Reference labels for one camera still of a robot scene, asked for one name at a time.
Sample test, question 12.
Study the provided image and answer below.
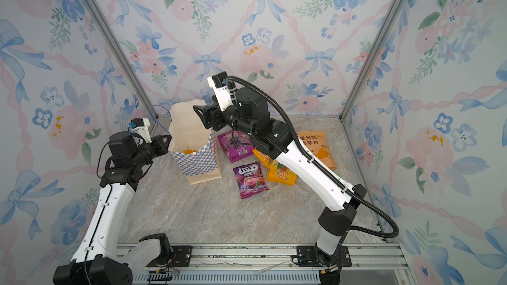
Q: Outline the aluminium corner post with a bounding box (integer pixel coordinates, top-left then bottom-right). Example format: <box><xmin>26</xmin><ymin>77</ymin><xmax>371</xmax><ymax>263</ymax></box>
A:
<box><xmin>339</xmin><ymin>0</ymin><xmax>406</xmax><ymax>123</ymax></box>
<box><xmin>83</xmin><ymin>0</ymin><xmax>153</xmax><ymax>119</ymax></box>

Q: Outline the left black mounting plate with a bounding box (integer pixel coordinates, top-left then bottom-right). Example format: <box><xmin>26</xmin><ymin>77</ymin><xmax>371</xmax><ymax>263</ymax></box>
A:
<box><xmin>147</xmin><ymin>245</ymin><xmax>193</xmax><ymax>268</ymax></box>

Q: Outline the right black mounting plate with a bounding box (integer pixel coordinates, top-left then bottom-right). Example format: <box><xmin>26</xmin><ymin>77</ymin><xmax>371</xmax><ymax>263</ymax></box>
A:
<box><xmin>293</xmin><ymin>245</ymin><xmax>352</xmax><ymax>268</ymax></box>

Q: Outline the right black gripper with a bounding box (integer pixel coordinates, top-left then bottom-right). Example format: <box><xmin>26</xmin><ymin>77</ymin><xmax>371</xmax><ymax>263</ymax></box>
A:
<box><xmin>196</xmin><ymin>92</ymin><xmax>260</xmax><ymax>139</ymax></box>

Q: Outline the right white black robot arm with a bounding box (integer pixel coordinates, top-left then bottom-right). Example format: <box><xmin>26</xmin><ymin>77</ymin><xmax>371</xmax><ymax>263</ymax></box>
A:
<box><xmin>193</xmin><ymin>88</ymin><xmax>366</xmax><ymax>267</ymax></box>

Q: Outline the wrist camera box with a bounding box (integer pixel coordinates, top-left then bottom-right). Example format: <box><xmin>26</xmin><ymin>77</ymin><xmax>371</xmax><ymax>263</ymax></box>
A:
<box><xmin>207</xmin><ymin>71</ymin><xmax>236</xmax><ymax>112</ymax></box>
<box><xmin>129</xmin><ymin>118</ymin><xmax>152</xmax><ymax>144</ymax></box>

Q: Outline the black mounting plate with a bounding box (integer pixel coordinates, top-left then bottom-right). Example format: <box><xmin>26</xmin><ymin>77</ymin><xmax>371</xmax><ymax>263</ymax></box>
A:
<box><xmin>293</xmin><ymin>245</ymin><xmax>352</xmax><ymax>268</ymax></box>
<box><xmin>147</xmin><ymin>245</ymin><xmax>193</xmax><ymax>268</ymax></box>

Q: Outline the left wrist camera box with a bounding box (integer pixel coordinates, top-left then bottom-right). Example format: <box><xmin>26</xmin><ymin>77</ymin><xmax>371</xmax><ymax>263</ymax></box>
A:
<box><xmin>129</xmin><ymin>118</ymin><xmax>152</xmax><ymax>144</ymax></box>

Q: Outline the purple grape candy bag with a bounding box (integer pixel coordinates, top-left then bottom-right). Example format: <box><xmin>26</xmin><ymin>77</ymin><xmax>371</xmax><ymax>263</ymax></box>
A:
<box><xmin>218</xmin><ymin>130</ymin><xmax>254</xmax><ymax>163</ymax></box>

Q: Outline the left aluminium corner post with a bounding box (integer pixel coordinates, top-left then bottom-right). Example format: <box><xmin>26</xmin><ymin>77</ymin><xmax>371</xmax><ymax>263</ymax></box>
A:
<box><xmin>83</xmin><ymin>0</ymin><xmax>153</xmax><ymax>119</ymax></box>

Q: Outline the blue checkered paper bag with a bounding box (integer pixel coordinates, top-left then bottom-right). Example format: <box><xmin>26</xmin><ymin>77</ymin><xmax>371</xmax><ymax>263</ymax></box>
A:
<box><xmin>152</xmin><ymin>99</ymin><xmax>223</xmax><ymax>186</ymax></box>

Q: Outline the tan potato chips pouch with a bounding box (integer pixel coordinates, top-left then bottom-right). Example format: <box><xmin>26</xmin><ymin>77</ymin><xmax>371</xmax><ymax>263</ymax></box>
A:
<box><xmin>297</xmin><ymin>131</ymin><xmax>338</xmax><ymax>170</ymax></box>

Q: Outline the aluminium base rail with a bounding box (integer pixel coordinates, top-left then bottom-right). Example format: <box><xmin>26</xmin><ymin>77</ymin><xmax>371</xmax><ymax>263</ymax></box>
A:
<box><xmin>133</xmin><ymin>243</ymin><xmax>416</xmax><ymax>284</ymax></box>

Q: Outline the purple Fox's candy packet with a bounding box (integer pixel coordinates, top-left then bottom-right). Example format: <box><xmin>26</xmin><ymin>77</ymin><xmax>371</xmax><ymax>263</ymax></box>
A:
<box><xmin>233</xmin><ymin>162</ymin><xmax>269</xmax><ymax>199</ymax></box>

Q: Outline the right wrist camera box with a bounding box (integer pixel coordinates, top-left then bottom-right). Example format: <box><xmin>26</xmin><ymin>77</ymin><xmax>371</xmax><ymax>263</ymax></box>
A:
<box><xmin>207</xmin><ymin>71</ymin><xmax>236</xmax><ymax>112</ymax></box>

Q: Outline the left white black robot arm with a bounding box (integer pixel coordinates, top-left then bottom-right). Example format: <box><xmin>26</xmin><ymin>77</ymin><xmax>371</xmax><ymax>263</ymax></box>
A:
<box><xmin>53</xmin><ymin>131</ymin><xmax>172</xmax><ymax>284</ymax></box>

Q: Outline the black corrugated cable conduit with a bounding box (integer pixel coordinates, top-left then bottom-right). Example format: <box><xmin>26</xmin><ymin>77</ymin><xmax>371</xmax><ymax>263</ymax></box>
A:
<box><xmin>225</xmin><ymin>76</ymin><xmax>400</xmax><ymax>239</ymax></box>

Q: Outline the right aluminium corner post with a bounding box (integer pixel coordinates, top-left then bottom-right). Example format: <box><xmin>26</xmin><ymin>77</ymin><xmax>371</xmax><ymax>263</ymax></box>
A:
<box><xmin>339</xmin><ymin>0</ymin><xmax>406</xmax><ymax>123</ymax></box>

